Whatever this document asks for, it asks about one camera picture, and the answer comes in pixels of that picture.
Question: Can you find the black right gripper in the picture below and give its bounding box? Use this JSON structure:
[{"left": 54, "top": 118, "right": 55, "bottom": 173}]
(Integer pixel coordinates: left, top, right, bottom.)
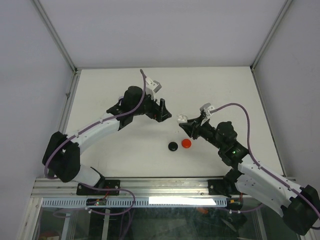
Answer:
[{"left": 179, "top": 114, "right": 225, "bottom": 151}]

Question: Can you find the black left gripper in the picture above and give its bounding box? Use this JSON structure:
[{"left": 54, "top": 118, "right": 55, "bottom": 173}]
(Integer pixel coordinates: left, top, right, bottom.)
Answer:
[{"left": 131, "top": 90, "right": 171, "bottom": 122}]

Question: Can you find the white round charging case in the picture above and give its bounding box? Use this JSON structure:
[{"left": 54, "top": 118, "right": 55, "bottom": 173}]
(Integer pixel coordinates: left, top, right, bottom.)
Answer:
[{"left": 176, "top": 114, "right": 188, "bottom": 124}]

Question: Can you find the orange round charging case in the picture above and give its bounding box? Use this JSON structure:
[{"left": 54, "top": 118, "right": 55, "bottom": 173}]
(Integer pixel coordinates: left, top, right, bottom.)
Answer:
[{"left": 181, "top": 138, "right": 192, "bottom": 149}]

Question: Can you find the black round charging case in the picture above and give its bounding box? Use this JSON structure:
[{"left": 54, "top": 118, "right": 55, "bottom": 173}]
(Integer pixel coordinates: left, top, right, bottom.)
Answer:
[{"left": 168, "top": 141, "right": 179, "bottom": 152}]

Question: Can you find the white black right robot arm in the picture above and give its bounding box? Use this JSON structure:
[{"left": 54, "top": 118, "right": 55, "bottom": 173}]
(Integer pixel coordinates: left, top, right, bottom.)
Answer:
[{"left": 179, "top": 115, "right": 320, "bottom": 236}]

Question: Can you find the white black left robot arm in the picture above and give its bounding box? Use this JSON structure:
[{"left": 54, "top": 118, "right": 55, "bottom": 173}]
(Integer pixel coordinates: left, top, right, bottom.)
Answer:
[{"left": 42, "top": 84, "right": 172, "bottom": 195}]

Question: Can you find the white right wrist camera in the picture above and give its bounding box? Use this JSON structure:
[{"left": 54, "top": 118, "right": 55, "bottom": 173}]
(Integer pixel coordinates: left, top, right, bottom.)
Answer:
[{"left": 199, "top": 102, "right": 216, "bottom": 121}]

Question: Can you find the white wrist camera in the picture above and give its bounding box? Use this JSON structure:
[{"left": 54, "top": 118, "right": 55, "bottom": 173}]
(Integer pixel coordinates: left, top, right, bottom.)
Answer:
[
  {"left": 199, "top": 102, "right": 216, "bottom": 121},
  {"left": 145, "top": 77, "right": 162, "bottom": 100}
]

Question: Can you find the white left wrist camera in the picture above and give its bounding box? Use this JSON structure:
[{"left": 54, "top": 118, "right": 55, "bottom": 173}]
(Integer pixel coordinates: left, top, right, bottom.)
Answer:
[{"left": 145, "top": 77, "right": 162, "bottom": 100}]

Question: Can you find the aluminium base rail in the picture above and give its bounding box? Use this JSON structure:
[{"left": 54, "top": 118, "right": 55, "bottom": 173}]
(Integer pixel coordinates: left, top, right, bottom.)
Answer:
[{"left": 31, "top": 176, "right": 301, "bottom": 197}]

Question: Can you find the white slotted cable duct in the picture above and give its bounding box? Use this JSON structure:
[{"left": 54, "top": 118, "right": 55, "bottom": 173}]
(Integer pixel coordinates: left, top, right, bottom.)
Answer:
[{"left": 42, "top": 196, "right": 227, "bottom": 209}]

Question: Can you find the aluminium corner frame post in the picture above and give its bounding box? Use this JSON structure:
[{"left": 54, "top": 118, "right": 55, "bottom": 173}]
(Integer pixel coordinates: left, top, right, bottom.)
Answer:
[{"left": 249, "top": 0, "right": 295, "bottom": 73}]

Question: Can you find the left aluminium frame post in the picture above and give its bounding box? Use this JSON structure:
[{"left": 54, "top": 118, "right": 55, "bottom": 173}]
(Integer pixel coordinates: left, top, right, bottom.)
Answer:
[{"left": 31, "top": 0, "right": 78, "bottom": 74}]

